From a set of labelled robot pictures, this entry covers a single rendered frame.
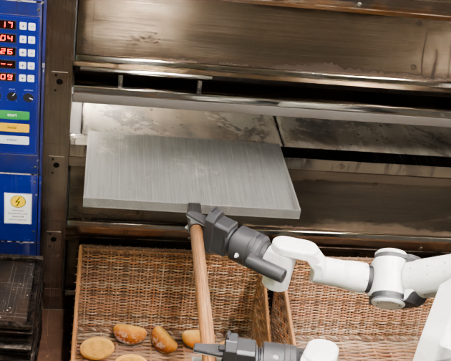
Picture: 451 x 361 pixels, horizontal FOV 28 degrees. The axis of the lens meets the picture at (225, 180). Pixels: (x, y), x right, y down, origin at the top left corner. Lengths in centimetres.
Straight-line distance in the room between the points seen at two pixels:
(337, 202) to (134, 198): 69
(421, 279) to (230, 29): 80
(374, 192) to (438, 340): 103
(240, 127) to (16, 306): 83
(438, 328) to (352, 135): 109
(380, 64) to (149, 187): 70
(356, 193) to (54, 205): 88
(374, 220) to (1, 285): 110
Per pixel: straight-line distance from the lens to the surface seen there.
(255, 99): 228
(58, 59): 237
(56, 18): 232
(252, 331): 279
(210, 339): 188
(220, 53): 235
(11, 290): 247
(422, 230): 280
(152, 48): 233
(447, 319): 178
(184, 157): 247
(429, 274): 208
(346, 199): 269
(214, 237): 216
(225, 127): 264
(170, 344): 268
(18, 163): 249
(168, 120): 264
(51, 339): 275
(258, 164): 249
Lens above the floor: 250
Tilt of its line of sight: 33 degrees down
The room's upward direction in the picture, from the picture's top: 9 degrees clockwise
